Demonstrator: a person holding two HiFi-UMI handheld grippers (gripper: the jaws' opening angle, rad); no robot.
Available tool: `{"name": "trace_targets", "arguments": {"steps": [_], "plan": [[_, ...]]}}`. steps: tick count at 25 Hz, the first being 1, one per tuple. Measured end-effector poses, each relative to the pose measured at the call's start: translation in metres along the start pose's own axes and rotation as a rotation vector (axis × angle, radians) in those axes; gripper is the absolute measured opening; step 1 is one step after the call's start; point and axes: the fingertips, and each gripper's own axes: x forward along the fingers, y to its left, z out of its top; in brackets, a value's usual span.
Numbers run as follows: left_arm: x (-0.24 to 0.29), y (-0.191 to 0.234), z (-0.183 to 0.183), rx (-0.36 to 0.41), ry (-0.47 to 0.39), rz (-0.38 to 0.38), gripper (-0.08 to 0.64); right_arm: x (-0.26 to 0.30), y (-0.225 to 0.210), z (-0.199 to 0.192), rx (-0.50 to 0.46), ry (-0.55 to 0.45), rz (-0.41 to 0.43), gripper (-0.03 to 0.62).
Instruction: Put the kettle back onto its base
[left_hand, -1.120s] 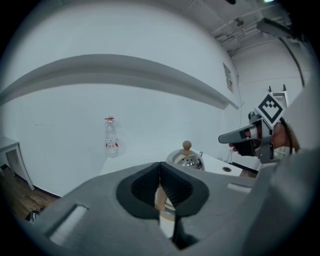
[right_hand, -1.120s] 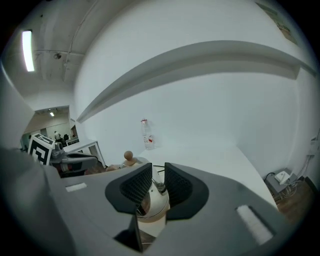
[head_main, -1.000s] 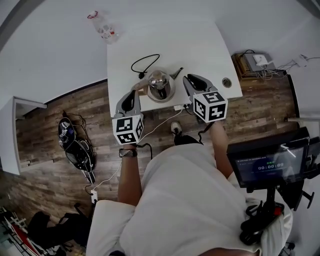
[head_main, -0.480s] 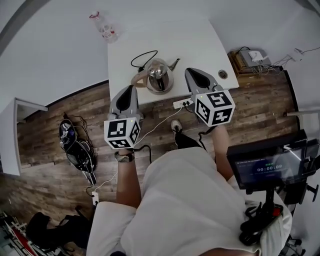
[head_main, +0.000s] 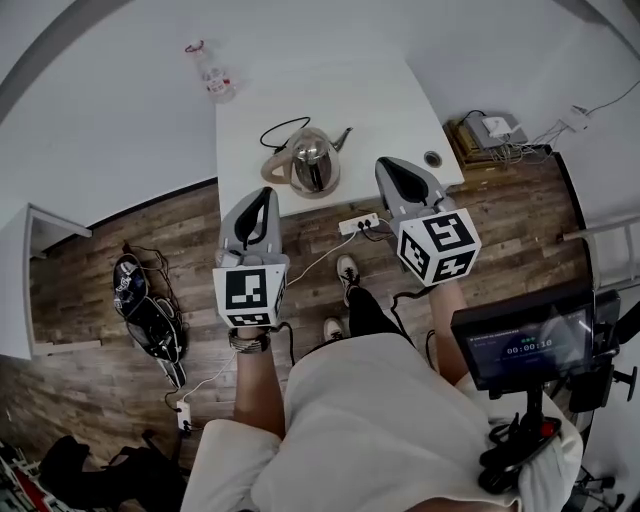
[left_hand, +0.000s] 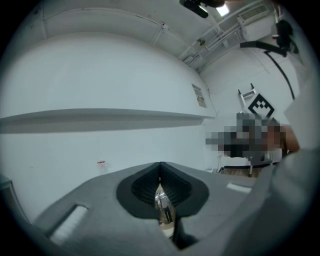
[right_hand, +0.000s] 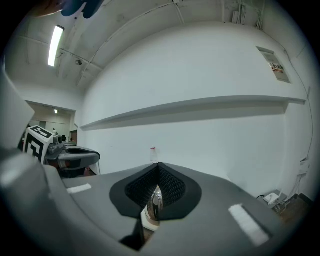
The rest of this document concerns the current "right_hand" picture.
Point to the ceiling-mounted sensor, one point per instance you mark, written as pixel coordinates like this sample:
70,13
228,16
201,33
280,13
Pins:
79,62

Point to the wall notice panel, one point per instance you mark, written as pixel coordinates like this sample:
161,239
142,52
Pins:
275,67

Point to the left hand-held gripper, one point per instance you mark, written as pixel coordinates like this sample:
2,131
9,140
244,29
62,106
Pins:
35,145

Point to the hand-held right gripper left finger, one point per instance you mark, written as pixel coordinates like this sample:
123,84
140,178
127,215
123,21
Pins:
100,207

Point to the small ceiling lamp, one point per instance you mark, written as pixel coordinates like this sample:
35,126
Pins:
56,111

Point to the head-worn camera mount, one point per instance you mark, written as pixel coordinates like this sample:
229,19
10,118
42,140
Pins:
75,8

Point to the long ceiling lamp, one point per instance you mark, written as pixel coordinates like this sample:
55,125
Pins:
55,46

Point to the clear plastic bottle red cap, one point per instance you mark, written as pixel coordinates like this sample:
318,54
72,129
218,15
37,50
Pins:
153,155

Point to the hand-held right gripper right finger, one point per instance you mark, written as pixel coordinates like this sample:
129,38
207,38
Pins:
215,220

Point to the white wall power adapter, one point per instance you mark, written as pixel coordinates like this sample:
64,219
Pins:
305,165

